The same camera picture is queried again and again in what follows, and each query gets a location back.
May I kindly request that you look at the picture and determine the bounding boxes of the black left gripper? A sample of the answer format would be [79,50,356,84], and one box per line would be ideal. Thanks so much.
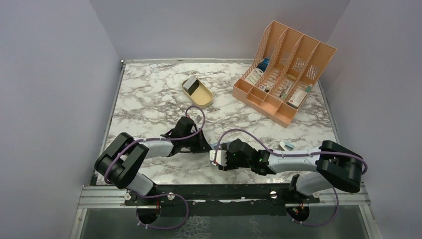
[182,128,212,153]

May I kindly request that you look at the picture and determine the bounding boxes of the blue card holder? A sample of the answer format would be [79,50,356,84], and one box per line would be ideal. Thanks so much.
[210,141,232,152]

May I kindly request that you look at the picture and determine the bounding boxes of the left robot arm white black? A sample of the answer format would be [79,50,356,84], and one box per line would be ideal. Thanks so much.
[94,117,211,205]

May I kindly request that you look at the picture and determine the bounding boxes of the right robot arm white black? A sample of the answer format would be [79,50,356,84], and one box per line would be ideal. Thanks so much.
[209,139,366,203]

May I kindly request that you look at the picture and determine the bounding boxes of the stack of cards in tray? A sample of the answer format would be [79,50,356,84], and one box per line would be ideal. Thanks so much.
[182,76,200,95]

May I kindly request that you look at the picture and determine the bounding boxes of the small white tape dispenser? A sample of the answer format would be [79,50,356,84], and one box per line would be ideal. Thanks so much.
[278,141,294,151]

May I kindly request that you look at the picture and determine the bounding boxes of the beige oval tray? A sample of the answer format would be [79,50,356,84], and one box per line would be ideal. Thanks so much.
[182,78,213,109]

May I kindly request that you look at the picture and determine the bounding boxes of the small items in organizer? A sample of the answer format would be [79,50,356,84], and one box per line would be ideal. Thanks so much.
[258,82,274,93]

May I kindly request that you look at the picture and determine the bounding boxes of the white box in organizer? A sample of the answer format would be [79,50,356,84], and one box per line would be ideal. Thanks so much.
[245,68,264,85]

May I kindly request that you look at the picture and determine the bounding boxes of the red white medicine box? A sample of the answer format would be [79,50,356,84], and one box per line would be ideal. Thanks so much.
[287,88,308,109]

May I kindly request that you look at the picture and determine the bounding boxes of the blue bottle in organizer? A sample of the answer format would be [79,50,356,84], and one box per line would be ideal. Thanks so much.
[256,58,270,72]

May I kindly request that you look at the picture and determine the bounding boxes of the orange file organizer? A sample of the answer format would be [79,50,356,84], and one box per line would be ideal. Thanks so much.
[232,21,337,127]

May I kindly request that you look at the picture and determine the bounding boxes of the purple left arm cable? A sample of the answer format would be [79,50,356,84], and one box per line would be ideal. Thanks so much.
[104,105,207,184]

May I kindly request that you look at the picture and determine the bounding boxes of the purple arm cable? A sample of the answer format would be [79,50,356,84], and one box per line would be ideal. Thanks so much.
[104,105,207,184]
[213,128,368,175]

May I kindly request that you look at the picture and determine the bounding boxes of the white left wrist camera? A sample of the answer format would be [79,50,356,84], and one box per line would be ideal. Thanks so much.
[193,115,203,124]

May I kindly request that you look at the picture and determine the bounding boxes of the black mounting rail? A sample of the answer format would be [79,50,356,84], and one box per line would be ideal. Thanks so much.
[124,183,319,217]

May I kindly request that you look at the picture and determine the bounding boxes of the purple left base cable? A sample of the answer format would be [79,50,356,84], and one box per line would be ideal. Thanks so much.
[136,193,191,231]

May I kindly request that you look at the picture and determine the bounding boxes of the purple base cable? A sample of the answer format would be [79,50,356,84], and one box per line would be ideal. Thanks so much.
[136,193,191,231]
[285,186,340,229]

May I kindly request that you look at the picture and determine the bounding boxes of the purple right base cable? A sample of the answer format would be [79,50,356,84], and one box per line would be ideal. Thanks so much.
[285,186,340,229]

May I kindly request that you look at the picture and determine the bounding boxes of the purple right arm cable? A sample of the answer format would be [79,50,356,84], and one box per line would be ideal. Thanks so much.
[213,128,368,175]

